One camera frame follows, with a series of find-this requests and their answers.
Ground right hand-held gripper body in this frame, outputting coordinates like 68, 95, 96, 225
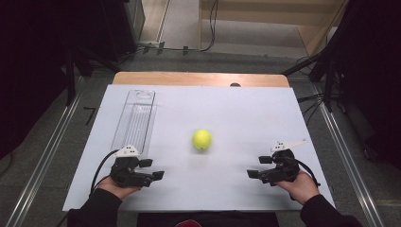
257, 138, 307, 187

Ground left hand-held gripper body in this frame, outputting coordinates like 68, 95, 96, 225
110, 144, 156, 188

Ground clear plastic container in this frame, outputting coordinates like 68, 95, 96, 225
110, 89, 158, 159

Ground yellow-green tennis ball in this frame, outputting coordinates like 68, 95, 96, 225
192, 129, 213, 151

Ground person's left hand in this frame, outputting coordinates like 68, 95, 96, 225
96, 176, 142, 201

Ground person's right hand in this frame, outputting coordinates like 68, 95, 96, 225
275, 169, 322, 206

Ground white board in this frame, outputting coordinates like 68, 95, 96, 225
61, 83, 336, 213

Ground person's dark lap clothing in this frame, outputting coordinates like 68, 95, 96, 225
136, 211, 280, 227

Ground red cloth patch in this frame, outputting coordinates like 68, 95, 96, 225
174, 218, 203, 227

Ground wooden table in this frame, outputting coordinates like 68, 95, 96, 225
112, 71, 290, 89

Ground black stand legs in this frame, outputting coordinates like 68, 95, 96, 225
63, 46, 121, 107
281, 46, 336, 114

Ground dark curtain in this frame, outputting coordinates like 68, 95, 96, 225
0, 0, 108, 160
327, 0, 401, 171

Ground black cabinet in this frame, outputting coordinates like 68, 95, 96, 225
102, 0, 147, 62

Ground light wooden shelf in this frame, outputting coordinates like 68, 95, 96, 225
198, 0, 350, 58

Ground left hand-held gripper black cable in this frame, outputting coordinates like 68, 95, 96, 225
90, 148, 120, 194

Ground hand-held gripper black cable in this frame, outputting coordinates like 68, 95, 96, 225
90, 148, 120, 194
295, 158, 322, 188

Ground right hand-held gripper black cable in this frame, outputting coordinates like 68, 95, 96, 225
295, 158, 322, 188

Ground metal floor rail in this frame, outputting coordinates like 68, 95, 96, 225
5, 76, 84, 227
309, 82, 386, 227

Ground bundle of black floor cables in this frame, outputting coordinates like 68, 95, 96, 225
297, 92, 326, 125

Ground hanging black cable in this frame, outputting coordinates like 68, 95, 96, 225
200, 0, 220, 53

